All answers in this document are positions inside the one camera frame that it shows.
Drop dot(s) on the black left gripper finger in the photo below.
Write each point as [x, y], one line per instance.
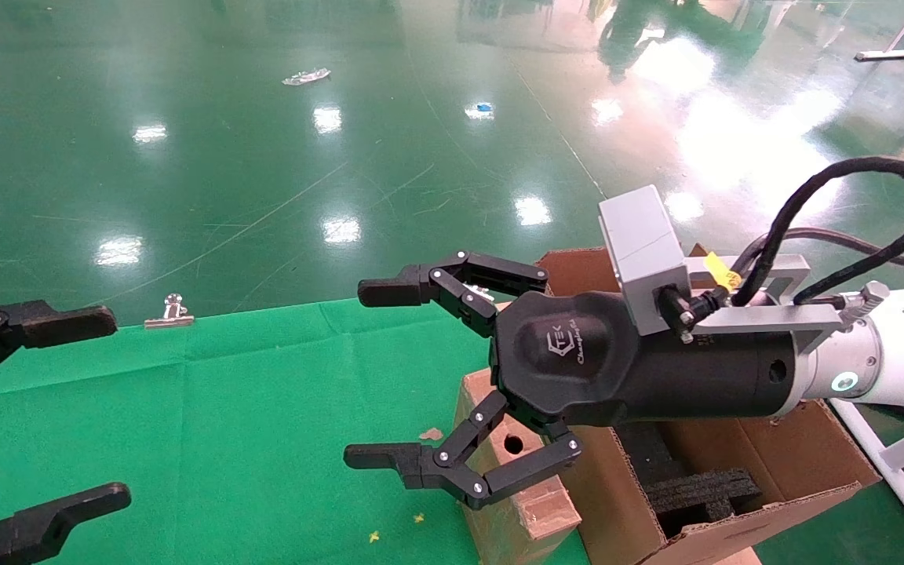
[36, 524]
[52, 323]

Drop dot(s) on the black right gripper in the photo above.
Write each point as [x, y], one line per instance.
[577, 353]

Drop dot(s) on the small brown cardboard box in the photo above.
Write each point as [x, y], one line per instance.
[523, 526]

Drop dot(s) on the small torn cardboard scrap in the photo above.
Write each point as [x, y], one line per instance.
[431, 433]

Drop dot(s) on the large open cardboard carton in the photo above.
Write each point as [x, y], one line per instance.
[797, 455]

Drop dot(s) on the silver binder clip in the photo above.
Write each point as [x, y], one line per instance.
[169, 314]
[480, 292]

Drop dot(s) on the green table cloth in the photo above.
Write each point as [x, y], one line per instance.
[264, 408]

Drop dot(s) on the black foam bottom pad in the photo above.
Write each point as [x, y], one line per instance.
[652, 453]

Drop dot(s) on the black foam cross insert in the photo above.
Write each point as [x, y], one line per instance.
[703, 494]

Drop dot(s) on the white litter scrap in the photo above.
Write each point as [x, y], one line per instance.
[307, 76]

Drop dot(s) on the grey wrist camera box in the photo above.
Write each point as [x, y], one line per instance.
[644, 243]

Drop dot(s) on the grey metal camera bracket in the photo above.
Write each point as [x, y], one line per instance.
[766, 318]

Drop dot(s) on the white pipe frame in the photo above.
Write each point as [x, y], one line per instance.
[891, 469]

